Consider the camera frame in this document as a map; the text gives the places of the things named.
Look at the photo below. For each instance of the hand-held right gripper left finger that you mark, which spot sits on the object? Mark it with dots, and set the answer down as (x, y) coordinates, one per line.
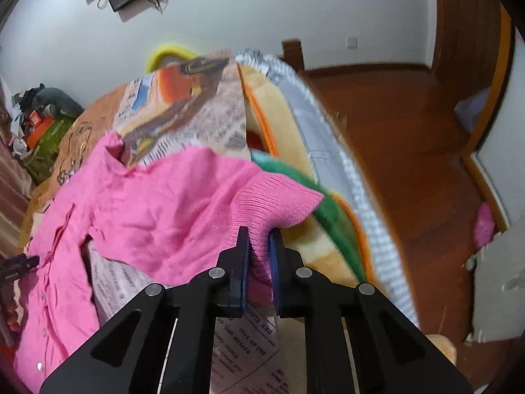
(245, 279)

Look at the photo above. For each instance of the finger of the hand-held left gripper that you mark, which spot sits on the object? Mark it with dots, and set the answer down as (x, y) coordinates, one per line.
(18, 269)

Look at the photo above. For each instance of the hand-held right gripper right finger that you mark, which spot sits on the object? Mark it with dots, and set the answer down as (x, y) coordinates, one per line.
(274, 271)

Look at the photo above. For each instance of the pink knit cardigan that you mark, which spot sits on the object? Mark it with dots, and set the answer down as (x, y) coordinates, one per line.
(164, 213)

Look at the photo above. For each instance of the striped brown curtain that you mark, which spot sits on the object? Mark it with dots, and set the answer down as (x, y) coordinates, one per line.
(12, 188)

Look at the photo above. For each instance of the green patterned box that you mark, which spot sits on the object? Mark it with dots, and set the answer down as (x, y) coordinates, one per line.
(49, 152)

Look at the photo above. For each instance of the colourful cartoon blanket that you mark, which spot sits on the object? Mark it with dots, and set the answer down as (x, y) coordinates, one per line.
(324, 139)

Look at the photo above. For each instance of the orange box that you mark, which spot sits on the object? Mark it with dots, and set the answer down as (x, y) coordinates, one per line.
(37, 129)

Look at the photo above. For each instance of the dark grey plush toy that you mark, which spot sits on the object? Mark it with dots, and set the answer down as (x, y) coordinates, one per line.
(61, 100)

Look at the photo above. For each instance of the printed blanket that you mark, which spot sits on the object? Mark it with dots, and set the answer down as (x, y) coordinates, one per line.
(184, 106)

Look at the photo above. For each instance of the pink cloth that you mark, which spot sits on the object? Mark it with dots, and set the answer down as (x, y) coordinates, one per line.
(485, 225)

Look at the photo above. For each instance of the wooden bedpost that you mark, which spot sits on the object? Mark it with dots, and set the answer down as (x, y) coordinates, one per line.
(293, 53)

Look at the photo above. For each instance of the white wall socket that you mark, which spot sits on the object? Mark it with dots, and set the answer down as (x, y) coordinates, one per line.
(352, 42)

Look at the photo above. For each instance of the wooden door frame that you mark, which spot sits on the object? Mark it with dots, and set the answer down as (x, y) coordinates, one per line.
(471, 28)

